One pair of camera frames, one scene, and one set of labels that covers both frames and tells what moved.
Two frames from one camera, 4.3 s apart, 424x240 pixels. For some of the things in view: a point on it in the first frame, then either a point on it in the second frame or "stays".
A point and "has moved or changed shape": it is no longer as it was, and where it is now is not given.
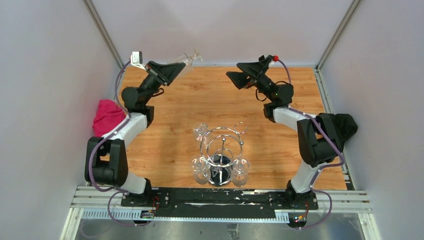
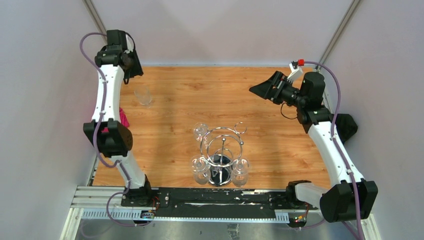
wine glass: [199, 167] stays
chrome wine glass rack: [221, 147] stays
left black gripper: [166, 74] → [137, 70]
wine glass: [239, 167] stays
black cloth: [346, 126] stays
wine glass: [196, 57] has moved or changed shape
